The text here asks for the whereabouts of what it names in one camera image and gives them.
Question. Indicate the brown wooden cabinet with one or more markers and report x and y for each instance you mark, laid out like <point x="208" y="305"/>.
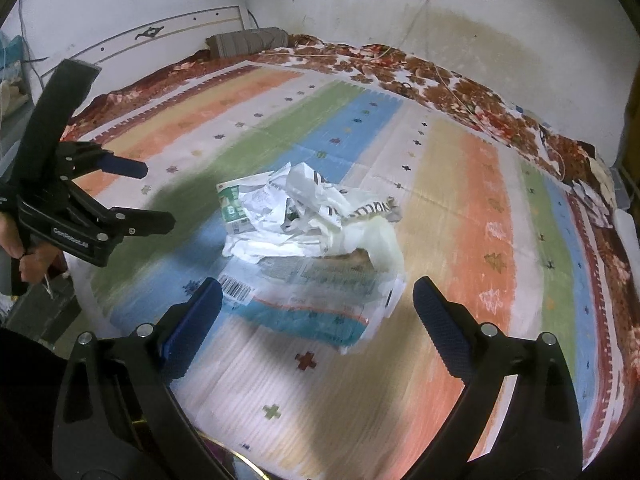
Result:
<point x="631" y="125"/>

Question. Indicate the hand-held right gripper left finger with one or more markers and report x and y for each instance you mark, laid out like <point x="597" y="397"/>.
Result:
<point x="196" y="322"/>

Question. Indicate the green white carton box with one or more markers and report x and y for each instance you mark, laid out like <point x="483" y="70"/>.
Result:
<point x="231" y="205"/>

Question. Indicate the printed clear plastic wrapper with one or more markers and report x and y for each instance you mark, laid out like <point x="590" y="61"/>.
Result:
<point x="300" y="310"/>

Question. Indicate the black bin gold rim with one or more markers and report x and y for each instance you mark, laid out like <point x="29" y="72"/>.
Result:
<point x="235" y="470"/>

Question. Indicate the white receipt paper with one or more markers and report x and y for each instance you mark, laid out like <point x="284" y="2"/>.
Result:
<point x="265" y="200"/>

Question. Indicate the pile of clothes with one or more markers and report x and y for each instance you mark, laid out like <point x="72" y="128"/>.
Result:
<point x="592" y="170"/>

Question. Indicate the person's left hand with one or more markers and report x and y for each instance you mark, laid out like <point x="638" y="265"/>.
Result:
<point x="35" y="266"/>

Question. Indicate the blue bag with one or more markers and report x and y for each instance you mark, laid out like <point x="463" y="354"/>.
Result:
<point x="7" y="55"/>

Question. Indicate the translucent plastic bag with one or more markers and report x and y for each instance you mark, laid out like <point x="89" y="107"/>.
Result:
<point x="385" y="246"/>

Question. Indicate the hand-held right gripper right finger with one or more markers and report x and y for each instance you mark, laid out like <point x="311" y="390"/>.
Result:
<point x="440" y="322"/>

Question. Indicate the white headboard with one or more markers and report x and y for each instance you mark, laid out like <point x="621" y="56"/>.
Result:
<point x="150" y="55"/>

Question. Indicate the grey striped pillow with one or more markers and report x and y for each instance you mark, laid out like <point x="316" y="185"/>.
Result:
<point x="245" y="41"/>

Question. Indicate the colourful striped mat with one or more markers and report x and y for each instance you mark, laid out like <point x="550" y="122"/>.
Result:
<point x="450" y="210"/>

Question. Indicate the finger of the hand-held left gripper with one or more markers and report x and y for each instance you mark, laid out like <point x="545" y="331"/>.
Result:
<point x="150" y="222"/>
<point x="122" y="165"/>

